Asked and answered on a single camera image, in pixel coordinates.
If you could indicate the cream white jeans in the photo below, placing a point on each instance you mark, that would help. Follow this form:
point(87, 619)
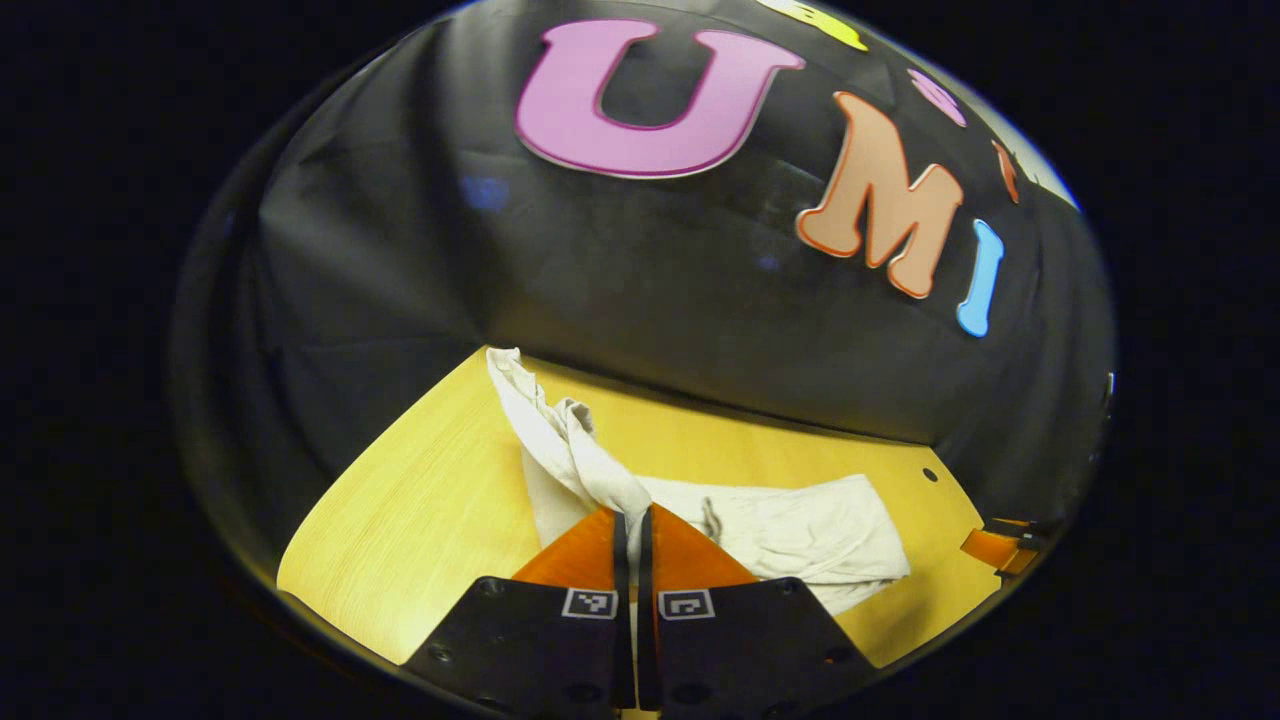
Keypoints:
point(800, 530)

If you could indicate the black backdrop cloth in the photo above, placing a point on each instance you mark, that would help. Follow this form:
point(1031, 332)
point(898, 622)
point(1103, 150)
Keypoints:
point(500, 280)

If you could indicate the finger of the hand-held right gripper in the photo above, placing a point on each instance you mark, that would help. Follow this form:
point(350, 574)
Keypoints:
point(995, 550)

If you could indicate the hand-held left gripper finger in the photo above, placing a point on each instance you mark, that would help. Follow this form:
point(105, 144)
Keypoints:
point(646, 600)
point(622, 600)

